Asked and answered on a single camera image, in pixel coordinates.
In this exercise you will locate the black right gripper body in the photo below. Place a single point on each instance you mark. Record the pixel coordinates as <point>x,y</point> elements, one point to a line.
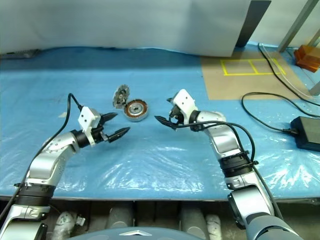
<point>175,113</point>

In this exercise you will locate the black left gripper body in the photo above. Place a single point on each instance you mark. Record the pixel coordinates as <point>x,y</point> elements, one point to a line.
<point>98,132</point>

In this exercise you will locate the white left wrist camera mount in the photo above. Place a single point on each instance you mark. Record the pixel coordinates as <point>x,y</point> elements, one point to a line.
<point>87,117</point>

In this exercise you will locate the small white connector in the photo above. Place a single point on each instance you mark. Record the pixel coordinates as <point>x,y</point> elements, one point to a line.
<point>80,220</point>

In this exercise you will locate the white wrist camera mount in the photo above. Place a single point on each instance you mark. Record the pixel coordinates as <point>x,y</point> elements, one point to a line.
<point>185,100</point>
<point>87,117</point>

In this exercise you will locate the black power adapter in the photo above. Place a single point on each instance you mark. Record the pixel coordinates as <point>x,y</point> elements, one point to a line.
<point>306,132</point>

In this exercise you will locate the blue plastic table cover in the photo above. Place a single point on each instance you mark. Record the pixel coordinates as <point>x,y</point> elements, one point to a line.
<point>160,155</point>

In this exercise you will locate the white wrapped bundle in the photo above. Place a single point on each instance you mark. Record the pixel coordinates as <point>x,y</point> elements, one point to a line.
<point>213,225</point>
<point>63,221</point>

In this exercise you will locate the grey round metal part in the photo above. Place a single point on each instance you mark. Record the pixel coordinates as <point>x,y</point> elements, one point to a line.
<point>137,109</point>

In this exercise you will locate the brown cardboard sheet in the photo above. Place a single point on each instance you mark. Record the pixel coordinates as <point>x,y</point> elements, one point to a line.
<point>215,85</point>

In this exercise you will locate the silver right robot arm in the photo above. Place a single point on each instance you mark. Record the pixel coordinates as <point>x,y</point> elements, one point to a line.
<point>225,140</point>

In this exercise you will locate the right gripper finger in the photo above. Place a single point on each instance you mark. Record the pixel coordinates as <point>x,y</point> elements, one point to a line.
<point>163,121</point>
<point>170,100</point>

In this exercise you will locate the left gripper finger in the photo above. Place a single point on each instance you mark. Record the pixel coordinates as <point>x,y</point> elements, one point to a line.
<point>109,116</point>
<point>120,133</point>

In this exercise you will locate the grey robot torso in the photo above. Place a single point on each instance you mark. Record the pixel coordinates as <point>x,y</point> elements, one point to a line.
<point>135,233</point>

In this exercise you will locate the grey rounded cylinder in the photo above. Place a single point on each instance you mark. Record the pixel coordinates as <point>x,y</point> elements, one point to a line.
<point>192,217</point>
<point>120,215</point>

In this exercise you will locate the aluminium frame post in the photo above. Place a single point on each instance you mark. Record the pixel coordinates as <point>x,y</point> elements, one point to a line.
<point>297,23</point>

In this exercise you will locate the orange brown box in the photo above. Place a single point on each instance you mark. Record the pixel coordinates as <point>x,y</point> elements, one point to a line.
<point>307,57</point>

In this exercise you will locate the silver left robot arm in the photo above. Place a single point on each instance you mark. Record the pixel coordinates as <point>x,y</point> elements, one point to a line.
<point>47,160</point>

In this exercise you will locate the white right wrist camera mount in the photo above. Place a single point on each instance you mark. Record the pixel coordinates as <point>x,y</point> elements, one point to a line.
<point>185,100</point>

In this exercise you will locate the large white cabinet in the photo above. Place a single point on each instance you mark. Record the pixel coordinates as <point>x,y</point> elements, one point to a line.
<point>125,22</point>

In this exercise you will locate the grey round motor cover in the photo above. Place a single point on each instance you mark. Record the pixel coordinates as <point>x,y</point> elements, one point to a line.
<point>121,96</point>

